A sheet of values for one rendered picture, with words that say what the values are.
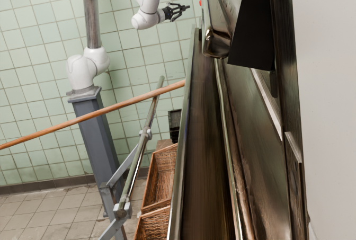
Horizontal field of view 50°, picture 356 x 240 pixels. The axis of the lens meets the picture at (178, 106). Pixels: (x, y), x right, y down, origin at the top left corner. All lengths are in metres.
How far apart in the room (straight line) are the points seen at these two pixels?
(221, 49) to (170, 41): 2.77
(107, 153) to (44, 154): 0.93
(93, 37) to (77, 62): 0.23
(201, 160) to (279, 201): 0.37
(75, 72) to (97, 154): 0.63
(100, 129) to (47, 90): 0.77
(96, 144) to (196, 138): 2.06
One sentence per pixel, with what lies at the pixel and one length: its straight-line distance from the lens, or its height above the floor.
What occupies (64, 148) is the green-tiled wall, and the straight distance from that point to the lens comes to 3.57.
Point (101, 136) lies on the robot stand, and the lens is 2.83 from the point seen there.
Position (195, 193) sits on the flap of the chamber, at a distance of 0.66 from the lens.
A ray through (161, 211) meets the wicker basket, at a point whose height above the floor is 0.75.
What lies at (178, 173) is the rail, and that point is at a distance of 0.68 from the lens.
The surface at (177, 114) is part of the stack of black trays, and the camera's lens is 2.51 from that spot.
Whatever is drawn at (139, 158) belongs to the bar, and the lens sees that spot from 1.33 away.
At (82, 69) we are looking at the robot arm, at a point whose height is 1.19.
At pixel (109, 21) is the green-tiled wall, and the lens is 3.08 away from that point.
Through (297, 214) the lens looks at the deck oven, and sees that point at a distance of 0.29.
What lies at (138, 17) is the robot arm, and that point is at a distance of 2.31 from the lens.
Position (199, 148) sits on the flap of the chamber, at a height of 1.41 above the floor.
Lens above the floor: 1.78
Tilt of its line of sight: 21 degrees down
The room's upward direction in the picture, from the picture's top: 11 degrees counter-clockwise
